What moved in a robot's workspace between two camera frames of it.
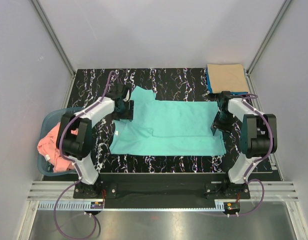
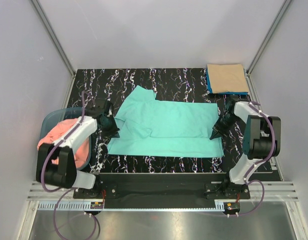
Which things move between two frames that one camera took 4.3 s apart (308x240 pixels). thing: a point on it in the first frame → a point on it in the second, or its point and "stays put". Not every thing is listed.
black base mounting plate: [163, 187] stays put
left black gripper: [128, 115] → [113, 133]
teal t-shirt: [167, 127] stays put
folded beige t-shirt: [228, 77] stays put
